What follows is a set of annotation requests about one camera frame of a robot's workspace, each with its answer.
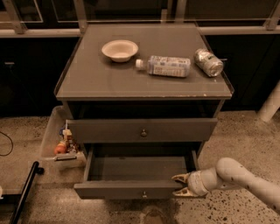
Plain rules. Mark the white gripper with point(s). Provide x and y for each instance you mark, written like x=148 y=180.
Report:
x=196 y=183

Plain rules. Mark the grey drawer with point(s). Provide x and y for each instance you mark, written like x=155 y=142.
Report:
x=101 y=131
x=141 y=171

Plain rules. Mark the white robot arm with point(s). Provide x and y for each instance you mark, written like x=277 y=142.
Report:
x=228 y=174

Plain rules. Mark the grey top drawer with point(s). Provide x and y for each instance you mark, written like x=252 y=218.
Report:
x=101 y=131

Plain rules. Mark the clear plastic water bottle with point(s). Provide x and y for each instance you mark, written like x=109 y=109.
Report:
x=165 y=66

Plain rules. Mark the brown snack package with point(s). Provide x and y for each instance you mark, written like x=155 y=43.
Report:
x=71 y=145

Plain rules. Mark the silver green drink can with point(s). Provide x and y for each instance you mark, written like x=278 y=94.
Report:
x=208 y=62

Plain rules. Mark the orange fruit toy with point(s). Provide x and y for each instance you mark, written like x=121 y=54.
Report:
x=60 y=148

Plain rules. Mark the clear plastic storage bin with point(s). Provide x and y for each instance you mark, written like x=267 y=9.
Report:
x=52 y=138

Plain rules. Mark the white paper bowl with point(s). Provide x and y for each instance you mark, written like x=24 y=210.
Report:
x=120 y=50

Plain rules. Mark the black metal pole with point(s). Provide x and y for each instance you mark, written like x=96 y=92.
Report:
x=35 y=170

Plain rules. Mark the metal window railing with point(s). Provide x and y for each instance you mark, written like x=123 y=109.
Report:
x=46 y=18

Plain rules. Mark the white cylindrical post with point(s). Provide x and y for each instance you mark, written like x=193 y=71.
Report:
x=271 y=105

